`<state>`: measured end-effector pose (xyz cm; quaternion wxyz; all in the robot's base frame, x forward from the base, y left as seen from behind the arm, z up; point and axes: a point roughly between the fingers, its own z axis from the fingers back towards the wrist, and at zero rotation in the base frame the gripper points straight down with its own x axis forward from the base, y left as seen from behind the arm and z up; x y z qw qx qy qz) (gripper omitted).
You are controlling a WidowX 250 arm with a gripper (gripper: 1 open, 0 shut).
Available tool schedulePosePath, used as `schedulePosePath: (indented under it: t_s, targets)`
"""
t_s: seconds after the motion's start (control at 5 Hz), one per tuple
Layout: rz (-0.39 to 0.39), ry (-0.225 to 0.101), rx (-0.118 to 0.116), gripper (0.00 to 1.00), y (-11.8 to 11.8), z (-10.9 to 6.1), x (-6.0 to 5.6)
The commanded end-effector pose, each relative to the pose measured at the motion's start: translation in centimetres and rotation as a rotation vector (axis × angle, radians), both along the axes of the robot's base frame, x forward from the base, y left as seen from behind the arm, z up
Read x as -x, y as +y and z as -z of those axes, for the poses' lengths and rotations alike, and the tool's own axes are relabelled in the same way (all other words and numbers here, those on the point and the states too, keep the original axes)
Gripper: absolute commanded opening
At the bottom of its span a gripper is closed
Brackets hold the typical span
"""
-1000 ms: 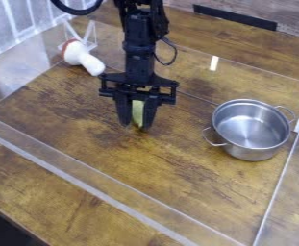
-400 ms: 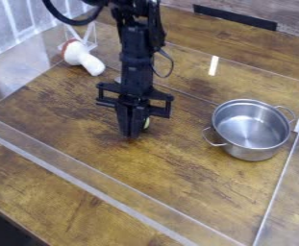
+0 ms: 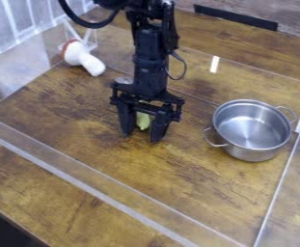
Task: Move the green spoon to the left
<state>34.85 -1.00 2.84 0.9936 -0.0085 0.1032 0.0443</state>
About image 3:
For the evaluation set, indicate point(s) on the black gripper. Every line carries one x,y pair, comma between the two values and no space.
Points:
147,96

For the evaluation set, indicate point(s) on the green handled metal spoon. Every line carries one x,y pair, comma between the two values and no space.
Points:
143,120

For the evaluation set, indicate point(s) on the white mushroom toy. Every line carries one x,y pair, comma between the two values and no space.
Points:
76,55

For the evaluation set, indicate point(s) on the small steel pot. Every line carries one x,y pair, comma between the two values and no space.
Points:
251,128

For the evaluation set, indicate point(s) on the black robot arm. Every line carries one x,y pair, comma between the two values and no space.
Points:
152,27

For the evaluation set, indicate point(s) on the black strip on table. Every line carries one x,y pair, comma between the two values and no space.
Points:
242,18

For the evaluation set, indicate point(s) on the clear acrylic triangle bracket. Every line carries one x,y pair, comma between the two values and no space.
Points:
72,32

